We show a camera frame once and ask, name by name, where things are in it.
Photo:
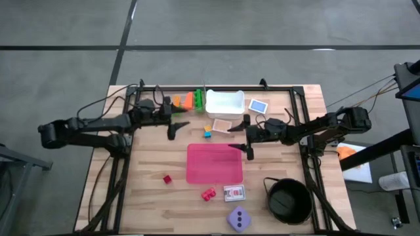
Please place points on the black equipment stand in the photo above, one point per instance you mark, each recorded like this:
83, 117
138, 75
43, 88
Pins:
377, 150

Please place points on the small blue toy block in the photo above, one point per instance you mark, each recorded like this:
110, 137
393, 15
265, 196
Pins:
207, 134

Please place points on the red two-stud toy block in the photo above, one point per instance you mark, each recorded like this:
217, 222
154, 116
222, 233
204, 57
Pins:
208, 194

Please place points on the black aluminium table frame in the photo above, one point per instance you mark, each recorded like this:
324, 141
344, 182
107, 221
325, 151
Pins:
279, 88

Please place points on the green two-stud toy block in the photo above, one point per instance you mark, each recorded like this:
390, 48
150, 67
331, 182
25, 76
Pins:
175, 114

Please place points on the white floor paper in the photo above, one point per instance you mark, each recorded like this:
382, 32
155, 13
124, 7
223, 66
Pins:
361, 173

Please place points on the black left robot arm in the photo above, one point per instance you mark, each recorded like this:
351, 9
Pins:
98, 124

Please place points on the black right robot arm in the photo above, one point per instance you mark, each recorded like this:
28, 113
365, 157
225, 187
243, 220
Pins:
328, 124

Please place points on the white paper towel roll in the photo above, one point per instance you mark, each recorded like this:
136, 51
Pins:
393, 181

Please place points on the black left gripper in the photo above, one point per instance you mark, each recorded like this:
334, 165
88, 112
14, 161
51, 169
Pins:
160, 118

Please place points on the playing card box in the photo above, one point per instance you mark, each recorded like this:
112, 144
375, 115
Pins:
234, 193

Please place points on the small red toy cube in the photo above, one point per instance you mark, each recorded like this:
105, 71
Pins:
167, 179

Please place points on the small metal caster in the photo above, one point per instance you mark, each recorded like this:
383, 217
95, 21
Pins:
397, 223

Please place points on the blue-screen tablet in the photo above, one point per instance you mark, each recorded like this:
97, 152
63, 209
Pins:
411, 91

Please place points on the small yellow toy block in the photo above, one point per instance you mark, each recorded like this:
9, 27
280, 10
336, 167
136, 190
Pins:
207, 128

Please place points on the purple foam die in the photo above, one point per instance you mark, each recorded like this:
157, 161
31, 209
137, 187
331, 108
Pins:
239, 219

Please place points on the clear plastic bin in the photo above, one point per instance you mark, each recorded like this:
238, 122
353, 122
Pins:
188, 89

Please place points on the white plastic bin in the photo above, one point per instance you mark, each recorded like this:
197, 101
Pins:
224, 103

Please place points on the pink translucent plastic bin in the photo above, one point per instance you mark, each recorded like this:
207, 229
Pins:
215, 164

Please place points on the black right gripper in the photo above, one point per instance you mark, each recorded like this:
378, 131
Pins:
258, 134

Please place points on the long green toy block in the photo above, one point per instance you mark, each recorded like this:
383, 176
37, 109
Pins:
199, 100

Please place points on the black bucket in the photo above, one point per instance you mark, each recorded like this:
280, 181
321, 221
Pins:
288, 201

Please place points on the orange toy block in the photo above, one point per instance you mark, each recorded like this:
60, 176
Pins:
188, 101

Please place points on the orange crumpled object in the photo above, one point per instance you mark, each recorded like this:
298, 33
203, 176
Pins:
348, 154

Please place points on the grey metal side table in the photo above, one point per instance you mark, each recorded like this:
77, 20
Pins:
26, 159

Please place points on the blue playing card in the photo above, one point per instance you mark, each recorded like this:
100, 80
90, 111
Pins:
258, 106

